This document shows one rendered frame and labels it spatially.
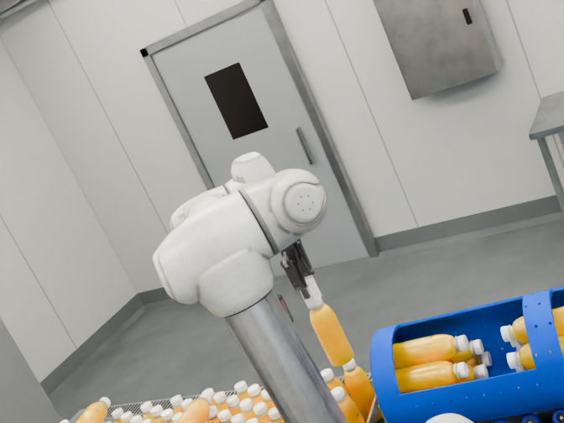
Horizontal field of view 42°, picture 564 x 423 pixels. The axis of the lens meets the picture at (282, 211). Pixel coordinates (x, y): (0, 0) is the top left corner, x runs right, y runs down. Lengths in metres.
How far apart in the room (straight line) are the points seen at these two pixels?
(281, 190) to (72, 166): 5.97
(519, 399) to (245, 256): 0.90
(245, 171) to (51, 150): 5.35
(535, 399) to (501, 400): 0.08
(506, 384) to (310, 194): 0.85
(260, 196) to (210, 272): 0.15
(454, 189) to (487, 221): 0.34
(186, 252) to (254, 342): 0.20
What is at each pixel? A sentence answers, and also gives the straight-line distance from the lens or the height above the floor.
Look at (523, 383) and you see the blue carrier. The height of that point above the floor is 1.10.
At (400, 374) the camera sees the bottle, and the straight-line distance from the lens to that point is 1.98.
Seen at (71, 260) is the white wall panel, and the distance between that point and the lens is 6.89.
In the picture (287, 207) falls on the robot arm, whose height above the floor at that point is 1.83.
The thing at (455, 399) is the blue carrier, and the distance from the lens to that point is 1.90.
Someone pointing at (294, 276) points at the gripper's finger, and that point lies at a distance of 1.88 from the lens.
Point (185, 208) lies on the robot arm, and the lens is 1.79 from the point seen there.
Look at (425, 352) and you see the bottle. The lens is 1.97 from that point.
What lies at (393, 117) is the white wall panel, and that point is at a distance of 5.44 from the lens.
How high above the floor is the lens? 2.13
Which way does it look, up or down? 15 degrees down
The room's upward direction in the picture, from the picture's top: 25 degrees counter-clockwise
